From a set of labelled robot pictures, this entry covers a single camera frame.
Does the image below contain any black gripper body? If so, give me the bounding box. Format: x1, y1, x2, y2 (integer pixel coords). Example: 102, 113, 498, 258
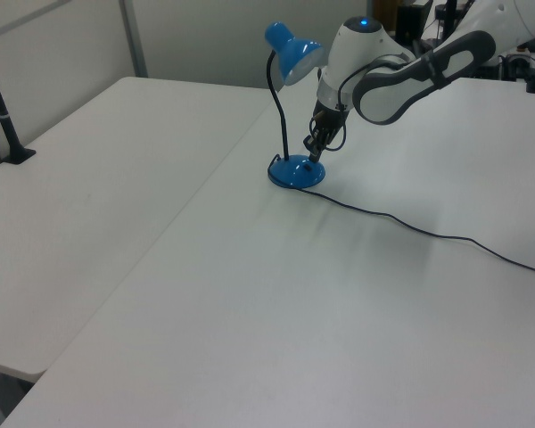
310, 100, 351, 136

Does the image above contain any blue gooseneck desk lamp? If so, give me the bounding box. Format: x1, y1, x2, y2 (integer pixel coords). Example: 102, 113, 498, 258
263, 21, 328, 189

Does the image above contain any dark monitor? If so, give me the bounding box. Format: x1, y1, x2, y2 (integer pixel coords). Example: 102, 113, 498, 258
393, 0, 434, 46

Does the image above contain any white side table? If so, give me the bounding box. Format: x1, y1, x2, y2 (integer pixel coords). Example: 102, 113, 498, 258
0, 76, 274, 385

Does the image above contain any black clamp-mounted pole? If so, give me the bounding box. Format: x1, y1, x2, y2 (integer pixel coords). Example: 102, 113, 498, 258
0, 38, 37, 166

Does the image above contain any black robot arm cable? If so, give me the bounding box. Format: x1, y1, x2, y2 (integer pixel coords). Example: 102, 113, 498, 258
309, 53, 418, 153

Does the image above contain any black lamp power cord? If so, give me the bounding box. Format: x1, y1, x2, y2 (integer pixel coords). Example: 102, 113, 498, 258
267, 152, 535, 278

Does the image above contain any grey partition post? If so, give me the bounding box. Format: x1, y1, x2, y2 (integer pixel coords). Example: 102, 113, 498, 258
119, 0, 149, 78

